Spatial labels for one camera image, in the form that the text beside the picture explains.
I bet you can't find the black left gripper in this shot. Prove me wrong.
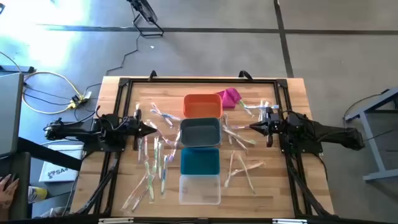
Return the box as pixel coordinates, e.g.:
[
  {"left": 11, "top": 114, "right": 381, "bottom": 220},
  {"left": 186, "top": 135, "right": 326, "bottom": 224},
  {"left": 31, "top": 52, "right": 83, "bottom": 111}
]
[{"left": 123, "top": 114, "right": 158, "bottom": 140}]

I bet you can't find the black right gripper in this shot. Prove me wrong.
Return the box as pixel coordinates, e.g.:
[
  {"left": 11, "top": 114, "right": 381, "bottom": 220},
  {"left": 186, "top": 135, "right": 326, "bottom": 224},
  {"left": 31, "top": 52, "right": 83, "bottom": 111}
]
[{"left": 248, "top": 106, "right": 286, "bottom": 148}]

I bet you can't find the purple toothbrush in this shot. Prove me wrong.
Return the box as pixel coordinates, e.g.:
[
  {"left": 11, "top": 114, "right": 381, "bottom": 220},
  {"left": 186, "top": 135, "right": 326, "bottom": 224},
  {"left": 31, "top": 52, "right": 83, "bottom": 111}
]
[
  {"left": 146, "top": 119, "right": 175, "bottom": 146},
  {"left": 169, "top": 129, "right": 182, "bottom": 162},
  {"left": 150, "top": 103, "right": 174, "bottom": 128}
]

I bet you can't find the pale toothbrush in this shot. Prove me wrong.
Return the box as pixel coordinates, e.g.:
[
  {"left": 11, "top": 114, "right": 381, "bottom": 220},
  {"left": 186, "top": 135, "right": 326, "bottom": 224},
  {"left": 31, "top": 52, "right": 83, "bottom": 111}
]
[
  {"left": 224, "top": 151, "right": 235, "bottom": 188},
  {"left": 231, "top": 135, "right": 250, "bottom": 154}
]

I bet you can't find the pink folded cloth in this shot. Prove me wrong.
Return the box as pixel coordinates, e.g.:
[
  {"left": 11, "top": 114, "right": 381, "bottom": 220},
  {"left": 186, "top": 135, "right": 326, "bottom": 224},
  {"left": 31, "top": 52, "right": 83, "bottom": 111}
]
[{"left": 216, "top": 87, "right": 243, "bottom": 110}]

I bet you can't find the grey plastic bin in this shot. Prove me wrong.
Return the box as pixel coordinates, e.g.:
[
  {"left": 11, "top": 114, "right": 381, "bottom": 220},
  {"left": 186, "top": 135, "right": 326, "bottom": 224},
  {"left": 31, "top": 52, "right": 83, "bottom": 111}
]
[{"left": 180, "top": 117, "right": 222, "bottom": 148}]

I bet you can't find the orange plastic bin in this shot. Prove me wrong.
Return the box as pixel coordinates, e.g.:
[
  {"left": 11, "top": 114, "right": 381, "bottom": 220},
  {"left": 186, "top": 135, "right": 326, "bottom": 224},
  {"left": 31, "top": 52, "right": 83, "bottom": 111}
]
[{"left": 183, "top": 93, "right": 223, "bottom": 119}]

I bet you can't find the teal plastic bin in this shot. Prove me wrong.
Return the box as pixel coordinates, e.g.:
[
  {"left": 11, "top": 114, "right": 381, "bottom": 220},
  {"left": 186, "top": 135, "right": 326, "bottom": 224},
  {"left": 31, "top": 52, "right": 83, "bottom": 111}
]
[{"left": 180, "top": 147, "right": 221, "bottom": 176}]

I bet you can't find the clear frosted plastic bin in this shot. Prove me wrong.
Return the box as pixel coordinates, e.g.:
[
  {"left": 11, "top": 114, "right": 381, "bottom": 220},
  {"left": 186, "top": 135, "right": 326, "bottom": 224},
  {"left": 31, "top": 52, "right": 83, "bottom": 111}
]
[{"left": 178, "top": 174, "right": 222, "bottom": 205}]

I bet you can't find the white printed cardboard box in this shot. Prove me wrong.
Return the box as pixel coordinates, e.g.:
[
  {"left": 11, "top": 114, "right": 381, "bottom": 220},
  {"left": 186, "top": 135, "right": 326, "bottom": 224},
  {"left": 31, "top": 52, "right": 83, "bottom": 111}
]
[{"left": 38, "top": 144, "right": 85, "bottom": 184}]

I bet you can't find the black desk beam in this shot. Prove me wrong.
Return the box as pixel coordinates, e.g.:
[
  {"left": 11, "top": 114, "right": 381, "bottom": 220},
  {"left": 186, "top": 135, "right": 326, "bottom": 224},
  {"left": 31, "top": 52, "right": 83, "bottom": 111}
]
[{"left": 17, "top": 136, "right": 84, "bottom": 172}]

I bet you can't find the black floor fan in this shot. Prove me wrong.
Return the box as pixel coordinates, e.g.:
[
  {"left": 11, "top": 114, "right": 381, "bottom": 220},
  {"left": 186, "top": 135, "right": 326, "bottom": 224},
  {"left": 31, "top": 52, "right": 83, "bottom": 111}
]
[{"left": 126, "top": 0, "right": 165, "bottom": 38}]

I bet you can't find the yellow and white can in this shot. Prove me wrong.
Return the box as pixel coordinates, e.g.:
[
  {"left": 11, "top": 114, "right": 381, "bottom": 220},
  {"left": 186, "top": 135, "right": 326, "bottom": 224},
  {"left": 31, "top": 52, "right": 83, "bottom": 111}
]
[{"left": 27, "top": 185, "right": 49, "bottom": 204}]

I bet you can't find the dark desk top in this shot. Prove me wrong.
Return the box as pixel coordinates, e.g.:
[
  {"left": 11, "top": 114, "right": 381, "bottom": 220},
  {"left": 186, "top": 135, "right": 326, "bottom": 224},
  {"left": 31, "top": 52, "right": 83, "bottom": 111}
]
[{"left": 0, "top": 151, "right": 32, "bottom": 220}]

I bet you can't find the grey monitor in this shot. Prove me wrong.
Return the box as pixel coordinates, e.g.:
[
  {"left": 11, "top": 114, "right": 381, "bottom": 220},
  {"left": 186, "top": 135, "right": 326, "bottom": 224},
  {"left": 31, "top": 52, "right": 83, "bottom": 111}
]
[{"left": 0, "top": 72, "right": 25, "bottom": 158}]

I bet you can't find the dark grey floor bar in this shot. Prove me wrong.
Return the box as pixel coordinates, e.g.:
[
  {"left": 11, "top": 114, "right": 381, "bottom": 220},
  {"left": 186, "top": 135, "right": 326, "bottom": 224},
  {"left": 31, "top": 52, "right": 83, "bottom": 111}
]
[{"left": 0, "top": 65, "right": 35, "bottom": 74}]

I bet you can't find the person's hand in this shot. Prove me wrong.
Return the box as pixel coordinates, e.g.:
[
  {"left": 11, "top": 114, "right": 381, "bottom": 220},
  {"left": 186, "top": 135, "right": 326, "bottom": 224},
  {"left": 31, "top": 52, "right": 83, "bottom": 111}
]
[{"left": 0, "top": 173, "right": 21, "bottom": 210}]

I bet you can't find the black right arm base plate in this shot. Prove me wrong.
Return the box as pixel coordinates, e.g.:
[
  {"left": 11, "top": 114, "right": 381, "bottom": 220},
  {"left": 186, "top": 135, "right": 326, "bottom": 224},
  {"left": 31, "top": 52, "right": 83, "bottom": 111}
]
[{"left": 279, "top": 136, "right": 324, "bottom": 156}]

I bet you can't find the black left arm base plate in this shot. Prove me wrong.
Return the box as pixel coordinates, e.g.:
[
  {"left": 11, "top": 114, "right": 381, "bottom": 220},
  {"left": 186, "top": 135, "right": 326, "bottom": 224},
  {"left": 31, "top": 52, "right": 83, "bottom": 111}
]
[{"left": 83, "top": 136, "right": 129, "bottom": 154}]

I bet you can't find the black fan power cable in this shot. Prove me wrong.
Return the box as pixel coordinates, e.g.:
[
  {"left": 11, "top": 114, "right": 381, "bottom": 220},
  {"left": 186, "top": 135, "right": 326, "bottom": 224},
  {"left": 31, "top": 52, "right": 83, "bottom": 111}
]
[{"left": 104, "top": 33, "right": 141, "bottom": 77}]

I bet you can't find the silver frame bracket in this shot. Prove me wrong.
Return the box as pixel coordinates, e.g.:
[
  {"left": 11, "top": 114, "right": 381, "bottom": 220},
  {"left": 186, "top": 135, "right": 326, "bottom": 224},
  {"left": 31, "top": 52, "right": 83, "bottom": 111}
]
[
  {"left": 272, "top": 218, "right": 308, "bottom": 224},
  {"left": 98, "top": 217, "right": 135, "bottom": 224}
]

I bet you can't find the thin black floor cable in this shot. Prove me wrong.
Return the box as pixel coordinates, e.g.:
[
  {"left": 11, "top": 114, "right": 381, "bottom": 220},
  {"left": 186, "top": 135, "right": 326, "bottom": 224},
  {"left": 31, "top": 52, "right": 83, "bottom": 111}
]
[{"left": 22, "top": 81, "right": 103, "bottom": 123}]

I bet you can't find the grey metal bench frame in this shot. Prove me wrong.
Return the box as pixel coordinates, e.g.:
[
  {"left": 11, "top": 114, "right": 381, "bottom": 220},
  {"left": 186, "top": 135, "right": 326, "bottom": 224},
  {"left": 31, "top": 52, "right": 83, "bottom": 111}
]
[{"left": 343, "top": 86, "right": 398, "bottom": 183}]

